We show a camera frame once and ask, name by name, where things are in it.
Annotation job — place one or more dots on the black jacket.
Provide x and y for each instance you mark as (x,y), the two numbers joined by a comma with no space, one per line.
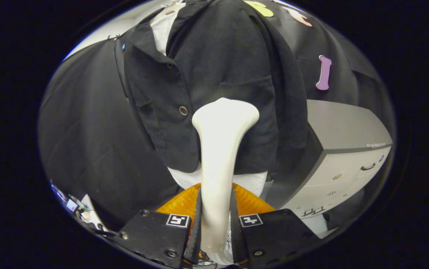
(221,56)

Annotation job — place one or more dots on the white plastic device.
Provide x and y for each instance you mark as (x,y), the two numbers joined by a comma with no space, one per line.
(89,211)

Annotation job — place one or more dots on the white garment steamer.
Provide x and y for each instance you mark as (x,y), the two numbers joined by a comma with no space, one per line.
(218,157)

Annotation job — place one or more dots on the white mannequin torso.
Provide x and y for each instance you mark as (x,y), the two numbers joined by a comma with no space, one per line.
(253,183)

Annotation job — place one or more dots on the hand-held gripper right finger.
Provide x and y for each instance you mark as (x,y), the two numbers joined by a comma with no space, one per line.
(236,239)

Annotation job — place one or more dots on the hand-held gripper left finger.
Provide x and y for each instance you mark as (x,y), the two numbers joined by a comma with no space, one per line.
(195,243)

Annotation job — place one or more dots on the grey and beige cabinet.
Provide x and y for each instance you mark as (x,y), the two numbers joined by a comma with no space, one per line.
(341,127)

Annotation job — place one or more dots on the small device with screen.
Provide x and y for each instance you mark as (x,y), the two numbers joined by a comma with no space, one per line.
(72,205)

